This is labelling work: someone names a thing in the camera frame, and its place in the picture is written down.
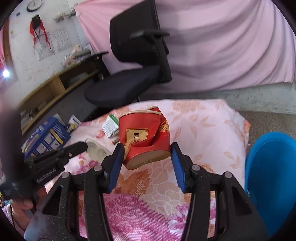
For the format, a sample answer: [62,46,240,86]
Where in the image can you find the small white blue packet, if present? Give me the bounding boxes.
[67,115,81,133]

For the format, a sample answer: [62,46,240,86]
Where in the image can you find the white green small box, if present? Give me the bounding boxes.
[102,114,119,138]

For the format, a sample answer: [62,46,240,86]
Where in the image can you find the beige power strip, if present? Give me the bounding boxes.
[85,138,111,163]

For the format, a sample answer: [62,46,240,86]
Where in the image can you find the round wall clock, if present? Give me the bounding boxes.
[26,0,43,13]

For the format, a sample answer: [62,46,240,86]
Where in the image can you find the crushed red paper cup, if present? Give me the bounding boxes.
[119,106,171,170]

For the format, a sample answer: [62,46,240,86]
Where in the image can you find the pink hanging cloth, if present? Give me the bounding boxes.
[74,0,296,93]

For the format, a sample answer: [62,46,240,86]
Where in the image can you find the blue cardboard box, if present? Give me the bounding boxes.
[22,116,71,159]

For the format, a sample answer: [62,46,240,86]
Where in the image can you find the stack of books papers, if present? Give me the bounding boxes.
[62,45,94,68]

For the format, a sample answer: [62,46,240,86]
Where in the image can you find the floral pink blanket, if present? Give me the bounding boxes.
[43,99,251,241]

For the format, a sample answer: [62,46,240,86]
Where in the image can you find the blue plastic bucket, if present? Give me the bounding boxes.
[245,132,295,237]

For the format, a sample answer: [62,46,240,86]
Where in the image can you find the wooden desk shelf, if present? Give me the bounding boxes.
[18,61,99,135]

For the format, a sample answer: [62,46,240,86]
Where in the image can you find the black office chair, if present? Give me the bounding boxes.
[84,1,172,108]

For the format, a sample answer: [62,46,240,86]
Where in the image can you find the wall calendar sheets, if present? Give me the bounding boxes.
[35,28,72,61]

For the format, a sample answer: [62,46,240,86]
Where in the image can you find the red black wall ornament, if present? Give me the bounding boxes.
[29,15,54,54]

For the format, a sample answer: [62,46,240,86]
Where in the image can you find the wall rack with items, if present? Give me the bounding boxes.
[53,9,76,22]

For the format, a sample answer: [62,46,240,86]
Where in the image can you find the person's left hand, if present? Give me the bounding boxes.
[9,187,47,231]

